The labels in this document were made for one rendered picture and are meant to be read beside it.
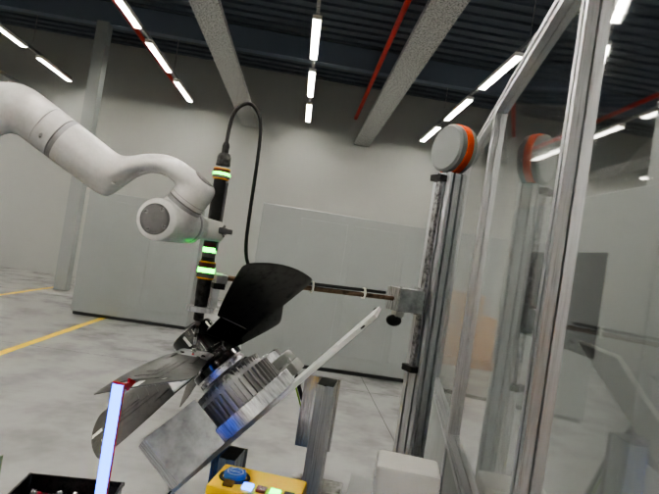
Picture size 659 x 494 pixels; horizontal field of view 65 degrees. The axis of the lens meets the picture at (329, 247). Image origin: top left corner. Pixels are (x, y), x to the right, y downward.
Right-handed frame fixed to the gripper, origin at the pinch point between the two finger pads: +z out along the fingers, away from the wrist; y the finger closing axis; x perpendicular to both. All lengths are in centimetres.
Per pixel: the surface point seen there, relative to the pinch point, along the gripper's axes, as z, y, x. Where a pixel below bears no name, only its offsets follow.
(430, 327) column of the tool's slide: 37, 60, -19
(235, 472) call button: -37, 25, -42
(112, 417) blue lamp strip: -35, 0, -38
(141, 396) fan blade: 3.2, -13.4, -46.0
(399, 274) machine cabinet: 564, 48, -14
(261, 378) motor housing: 3.3, 17.6, -35.6
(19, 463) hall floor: 158, -155, -151
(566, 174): -45, 70, 15
